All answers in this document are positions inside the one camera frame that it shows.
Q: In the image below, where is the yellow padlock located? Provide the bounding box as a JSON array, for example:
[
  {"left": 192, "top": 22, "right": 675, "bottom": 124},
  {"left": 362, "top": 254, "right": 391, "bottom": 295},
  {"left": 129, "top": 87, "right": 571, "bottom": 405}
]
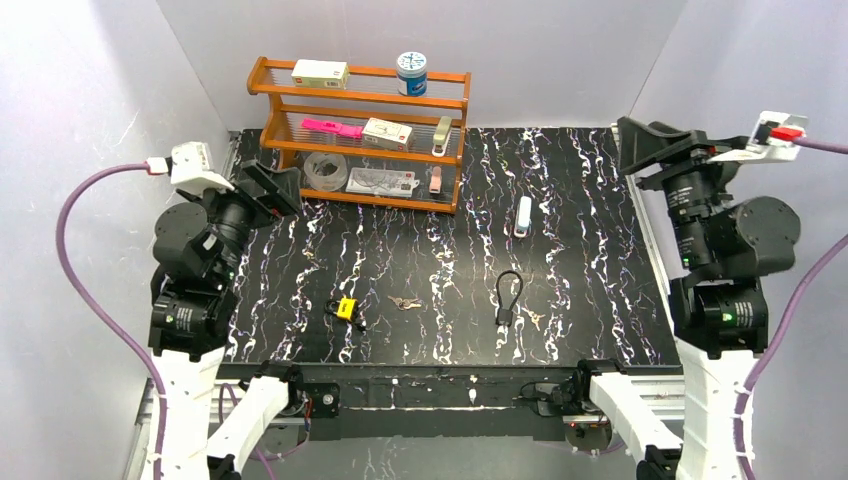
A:
[{"left": 324, "top": 298, "right": 367, "bottom": 333}]

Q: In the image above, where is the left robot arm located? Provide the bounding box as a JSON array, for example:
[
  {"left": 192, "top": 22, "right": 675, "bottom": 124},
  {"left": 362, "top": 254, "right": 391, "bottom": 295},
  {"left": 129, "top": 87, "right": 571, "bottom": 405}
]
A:
[{"left": 140, "top": 161, "right": 302, "bottom": 479}]

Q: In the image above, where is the clear tape roll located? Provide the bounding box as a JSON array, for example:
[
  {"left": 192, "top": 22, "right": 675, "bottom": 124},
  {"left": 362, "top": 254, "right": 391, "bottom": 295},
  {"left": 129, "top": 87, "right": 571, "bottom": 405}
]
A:
[{"left": 303, "top": 152, "right": 348, "bottom": 192}]

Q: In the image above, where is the pink flat tool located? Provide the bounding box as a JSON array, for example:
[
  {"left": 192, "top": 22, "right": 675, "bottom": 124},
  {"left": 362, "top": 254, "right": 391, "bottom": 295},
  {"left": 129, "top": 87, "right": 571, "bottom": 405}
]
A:
[{"left": 301, "top": 118, "right": 363, "bottom": 140}]

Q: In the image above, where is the wooden three-tier shelf rack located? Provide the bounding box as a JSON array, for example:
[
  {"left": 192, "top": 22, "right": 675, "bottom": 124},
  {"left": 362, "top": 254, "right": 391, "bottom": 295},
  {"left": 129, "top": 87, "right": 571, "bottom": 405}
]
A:
[{"left": 247, "top": 57, "right": 472, "bottom": 214}]

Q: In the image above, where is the flat packaged card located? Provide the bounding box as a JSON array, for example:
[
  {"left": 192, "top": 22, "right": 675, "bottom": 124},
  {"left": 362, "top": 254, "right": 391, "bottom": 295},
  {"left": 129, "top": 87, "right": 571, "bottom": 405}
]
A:
[{"left": 345, "top": 167, "right": 420, "bottom": 199}]

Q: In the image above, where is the white box middle shelf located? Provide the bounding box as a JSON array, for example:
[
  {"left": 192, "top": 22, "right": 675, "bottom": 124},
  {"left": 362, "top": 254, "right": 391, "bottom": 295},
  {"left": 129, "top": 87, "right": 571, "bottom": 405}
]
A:
[{"left": 361, "top": 118, "right": 413, "bottom": 152}]

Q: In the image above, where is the white box shelf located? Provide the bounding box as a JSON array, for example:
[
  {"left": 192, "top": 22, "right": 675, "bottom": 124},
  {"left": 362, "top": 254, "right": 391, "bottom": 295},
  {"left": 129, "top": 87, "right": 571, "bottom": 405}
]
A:
[
  {"left": 361, "top": 118, "right": 413, "bottom": 152},
  {"left": 291, "top": 59, "right": 350, "bottom": 90}
]

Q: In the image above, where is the white box top shelf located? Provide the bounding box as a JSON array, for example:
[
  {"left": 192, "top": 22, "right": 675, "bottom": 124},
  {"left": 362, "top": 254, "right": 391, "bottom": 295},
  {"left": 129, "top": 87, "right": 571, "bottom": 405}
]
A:
[{"left": 291, "top": 59, "right": 350, "bottom": 90}]

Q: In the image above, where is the white blue stapler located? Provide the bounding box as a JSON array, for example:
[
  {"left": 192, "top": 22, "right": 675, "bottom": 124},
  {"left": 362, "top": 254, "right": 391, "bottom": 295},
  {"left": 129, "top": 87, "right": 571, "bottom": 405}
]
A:
[{"left": 513, "top": 195, "right": 532, "bottom": 238}]

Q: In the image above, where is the beige small stapler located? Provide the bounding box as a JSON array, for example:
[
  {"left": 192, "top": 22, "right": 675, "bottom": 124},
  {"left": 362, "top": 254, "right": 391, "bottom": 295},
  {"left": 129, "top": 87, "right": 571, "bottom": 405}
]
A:
[{"left": 431, "top": 116, "right": 453, "bottom": 158}]

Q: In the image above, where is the blue round jar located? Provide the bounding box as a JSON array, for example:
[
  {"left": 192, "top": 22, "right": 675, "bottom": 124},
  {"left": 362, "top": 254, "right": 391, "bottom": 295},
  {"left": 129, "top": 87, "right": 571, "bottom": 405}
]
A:
[{"left": 396, "top": 51, "right": 427, "bottom": 97}]

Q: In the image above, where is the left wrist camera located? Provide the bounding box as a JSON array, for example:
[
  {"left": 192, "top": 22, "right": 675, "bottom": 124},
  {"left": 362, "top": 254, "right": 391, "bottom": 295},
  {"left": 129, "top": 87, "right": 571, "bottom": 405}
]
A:
[{"left": 170, "top": 141, "right": 234, "bottom": 197}]

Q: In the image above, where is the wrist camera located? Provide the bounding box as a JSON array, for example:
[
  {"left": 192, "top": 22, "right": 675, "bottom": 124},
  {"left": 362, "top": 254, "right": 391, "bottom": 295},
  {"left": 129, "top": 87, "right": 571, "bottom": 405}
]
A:
[
  {"left": 709, "top": 111, "right": 809, "bottom": 164},
  {"left": 170, "top": 141, "right": 234, "bottom": 197}
]

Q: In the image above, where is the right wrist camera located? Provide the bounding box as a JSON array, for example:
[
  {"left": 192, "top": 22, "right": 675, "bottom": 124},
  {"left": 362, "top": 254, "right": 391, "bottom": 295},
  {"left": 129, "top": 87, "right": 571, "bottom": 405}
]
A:
[{"left": 709, "top": 111, "right": 809, "bottom": 164}]

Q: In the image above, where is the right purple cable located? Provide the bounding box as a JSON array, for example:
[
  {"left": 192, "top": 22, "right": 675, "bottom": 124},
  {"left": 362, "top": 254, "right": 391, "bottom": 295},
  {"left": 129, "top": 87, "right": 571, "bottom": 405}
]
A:
[{"left": 733, "top": 127, "right": 848, "bottom": 480}]

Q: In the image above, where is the purple cable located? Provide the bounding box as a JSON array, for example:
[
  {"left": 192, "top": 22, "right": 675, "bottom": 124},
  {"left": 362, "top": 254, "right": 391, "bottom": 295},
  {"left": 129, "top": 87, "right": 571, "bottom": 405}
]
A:
[
  {"left": 733, "top": 127, "right": 848, "bottom": 480},
  {"left": 55, "top": 156, "right": 172, "bottom": 480}
]

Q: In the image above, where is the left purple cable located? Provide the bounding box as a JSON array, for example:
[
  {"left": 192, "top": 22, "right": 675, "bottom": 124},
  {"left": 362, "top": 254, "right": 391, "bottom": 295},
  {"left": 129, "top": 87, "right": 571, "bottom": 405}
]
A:
[{"left": 55, "top": 156, "right": 172, "bottom": 480}]

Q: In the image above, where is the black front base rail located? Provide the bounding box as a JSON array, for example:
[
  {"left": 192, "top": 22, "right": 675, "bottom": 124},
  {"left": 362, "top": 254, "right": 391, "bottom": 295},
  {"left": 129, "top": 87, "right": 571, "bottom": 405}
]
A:
[{"left": 218, "top": 360, "right": 684, "bottom": 442}]

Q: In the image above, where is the black cable loop lock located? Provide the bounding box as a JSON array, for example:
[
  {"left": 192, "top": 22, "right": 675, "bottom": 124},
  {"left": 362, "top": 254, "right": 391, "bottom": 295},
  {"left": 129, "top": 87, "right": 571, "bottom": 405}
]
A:
[{"left": 495, "top": 269, "right": 524, "bottom": 327}]

